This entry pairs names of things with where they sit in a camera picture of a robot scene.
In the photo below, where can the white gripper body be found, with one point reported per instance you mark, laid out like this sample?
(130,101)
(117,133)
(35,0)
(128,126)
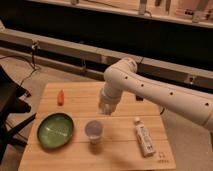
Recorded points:
(106,104)

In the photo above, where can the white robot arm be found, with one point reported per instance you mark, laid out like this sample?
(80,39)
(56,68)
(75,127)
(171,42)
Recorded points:
(122,76)

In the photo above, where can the small black block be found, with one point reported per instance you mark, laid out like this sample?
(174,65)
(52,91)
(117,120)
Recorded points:
(138,98)

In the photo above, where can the orange carrot toy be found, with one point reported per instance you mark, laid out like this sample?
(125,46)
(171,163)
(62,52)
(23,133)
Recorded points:
(60,98)

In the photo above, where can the white tube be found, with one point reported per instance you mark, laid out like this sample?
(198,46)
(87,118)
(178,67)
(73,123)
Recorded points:
(144,138)

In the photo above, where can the green bowl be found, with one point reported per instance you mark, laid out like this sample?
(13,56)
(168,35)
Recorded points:
(55,131)

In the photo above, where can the black chair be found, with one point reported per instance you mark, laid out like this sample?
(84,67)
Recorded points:
(10,102)

